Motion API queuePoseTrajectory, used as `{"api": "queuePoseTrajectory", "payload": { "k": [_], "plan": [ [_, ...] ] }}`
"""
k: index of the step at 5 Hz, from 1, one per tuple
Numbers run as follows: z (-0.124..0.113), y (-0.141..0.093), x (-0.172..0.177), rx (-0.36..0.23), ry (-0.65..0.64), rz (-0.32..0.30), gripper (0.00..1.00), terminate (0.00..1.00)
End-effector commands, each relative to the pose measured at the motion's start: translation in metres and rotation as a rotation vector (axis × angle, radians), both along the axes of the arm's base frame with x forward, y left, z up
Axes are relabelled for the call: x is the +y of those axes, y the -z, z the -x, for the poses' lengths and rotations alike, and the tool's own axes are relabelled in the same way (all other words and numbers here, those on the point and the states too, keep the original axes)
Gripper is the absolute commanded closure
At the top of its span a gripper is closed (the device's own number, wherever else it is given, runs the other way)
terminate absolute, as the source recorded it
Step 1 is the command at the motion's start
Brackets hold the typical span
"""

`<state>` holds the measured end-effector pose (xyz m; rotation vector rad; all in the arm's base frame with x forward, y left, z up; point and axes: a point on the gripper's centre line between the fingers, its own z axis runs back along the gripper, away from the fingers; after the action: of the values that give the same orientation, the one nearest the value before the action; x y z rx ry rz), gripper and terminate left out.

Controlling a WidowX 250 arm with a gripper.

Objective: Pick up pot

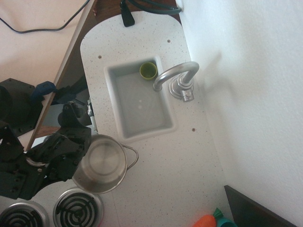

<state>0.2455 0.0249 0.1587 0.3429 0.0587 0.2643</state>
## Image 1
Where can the right stove burner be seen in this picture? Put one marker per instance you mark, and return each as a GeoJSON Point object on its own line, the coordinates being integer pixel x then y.
{"type": "Point", "coordinates": [77, 208]}

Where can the silver toy faucet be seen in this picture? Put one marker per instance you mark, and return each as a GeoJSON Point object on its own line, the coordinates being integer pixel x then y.
{"type": "Point", "coordinates": [181, 83]}

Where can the stainless steel pot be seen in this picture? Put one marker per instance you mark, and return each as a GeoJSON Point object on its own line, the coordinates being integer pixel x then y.
{"type": "Point", "coordinates": [105, 165]}

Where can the green plastic cup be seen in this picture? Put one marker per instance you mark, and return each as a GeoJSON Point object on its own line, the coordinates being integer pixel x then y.
{"type": "Point", "coordinates": [148, 71]}

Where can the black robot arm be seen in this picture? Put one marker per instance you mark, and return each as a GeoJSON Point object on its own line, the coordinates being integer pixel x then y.
{"type": "Point", "coordinates": [24, 173]}

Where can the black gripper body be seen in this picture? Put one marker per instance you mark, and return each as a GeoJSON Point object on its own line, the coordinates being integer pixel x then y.
{"type": "Point", "coordinates": [60, 154]}

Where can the teal plastic cup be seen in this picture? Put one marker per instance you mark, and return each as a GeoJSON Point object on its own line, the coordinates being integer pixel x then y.
{"type": "Point", "coordinates": [224, 222]}

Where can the orange toy carrot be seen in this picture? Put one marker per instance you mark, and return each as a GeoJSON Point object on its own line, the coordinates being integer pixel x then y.
{"type": "Point", "coordinates": [206, 221]}

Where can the dark wooden board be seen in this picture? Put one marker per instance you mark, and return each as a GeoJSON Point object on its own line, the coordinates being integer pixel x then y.
{"type": "Point", "coordinates": [248, 213]}

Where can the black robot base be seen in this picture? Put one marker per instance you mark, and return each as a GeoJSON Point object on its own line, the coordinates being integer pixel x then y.
{"type": "Point", "coordinates": [16, 108]}

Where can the left stove burner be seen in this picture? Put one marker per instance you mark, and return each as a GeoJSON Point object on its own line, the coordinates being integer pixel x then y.
{"type": "Point", "coordinates": [24, 214]}

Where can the blue cloth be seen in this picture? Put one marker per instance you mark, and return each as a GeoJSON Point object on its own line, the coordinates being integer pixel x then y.
{"type": "Point", "coordinates": [41, 90]}

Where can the stove burner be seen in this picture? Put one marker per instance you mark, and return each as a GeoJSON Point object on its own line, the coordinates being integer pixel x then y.
{"type": "Point", "coordinates": [77, 208]}
{"type": "Point", "coordinates": [24, 214]}

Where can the grey sink basin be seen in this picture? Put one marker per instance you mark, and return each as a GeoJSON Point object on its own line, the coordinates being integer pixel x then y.
{"type": "Point", "coordinates": [139, 111]}

